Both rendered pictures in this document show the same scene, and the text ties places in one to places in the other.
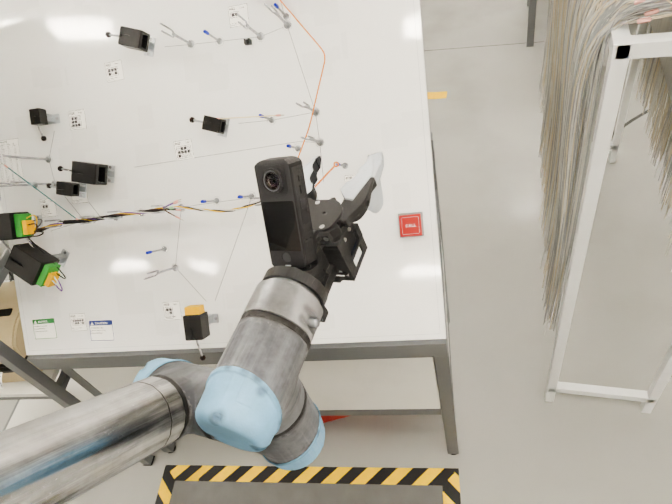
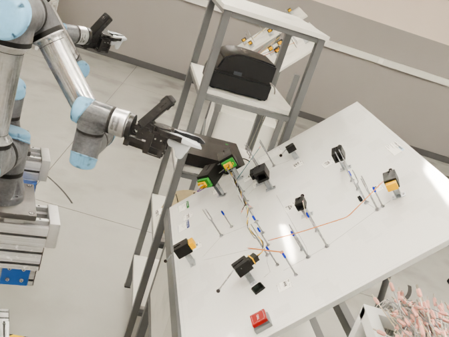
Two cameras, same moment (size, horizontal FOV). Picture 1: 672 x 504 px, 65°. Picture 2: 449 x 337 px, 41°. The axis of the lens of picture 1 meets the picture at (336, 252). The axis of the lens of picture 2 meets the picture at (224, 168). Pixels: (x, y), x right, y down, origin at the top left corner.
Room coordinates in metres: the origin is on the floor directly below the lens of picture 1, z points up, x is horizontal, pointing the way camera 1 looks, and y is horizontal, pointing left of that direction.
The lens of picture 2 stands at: (-0.23, -1.40, 2.07)
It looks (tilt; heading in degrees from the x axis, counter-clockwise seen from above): 19 degrees down; 58
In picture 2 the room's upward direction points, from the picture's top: 19 degrees clockwise
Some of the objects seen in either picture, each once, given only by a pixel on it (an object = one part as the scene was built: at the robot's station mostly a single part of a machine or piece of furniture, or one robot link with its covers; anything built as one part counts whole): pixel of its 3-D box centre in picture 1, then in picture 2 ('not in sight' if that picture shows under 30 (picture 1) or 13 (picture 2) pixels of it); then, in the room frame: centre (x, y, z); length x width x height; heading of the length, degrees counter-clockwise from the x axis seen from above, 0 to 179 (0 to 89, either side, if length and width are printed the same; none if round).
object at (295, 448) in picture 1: (270, 418); (87, 146); (0.28, 0.13, 1.46); 0.11 x 0.08 x 0.11; 57
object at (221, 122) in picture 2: not in sight; (252, 103); (2.78, 3.28, 0.83); 1.18 x 0.72 x 1.65; 64
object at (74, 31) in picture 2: not in sight; (64, 33); (0.38, 1.07, 1.56); 0.11 x 0.08 x 0.09; 19
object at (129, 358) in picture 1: (224, 349); (177, 283); (0.84, 0.37, 0.83); 1.18 x 0.06 x 0.06; 72
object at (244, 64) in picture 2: not in sight; (238, 69); (1.25, 1.11, 1.56); 0.30 x 0.23 x 0.19; 163
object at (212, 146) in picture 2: not in sight; (209, 152); (1.26, 1.15, 1.09); 0.35 x 0.33 x 0.07; 72
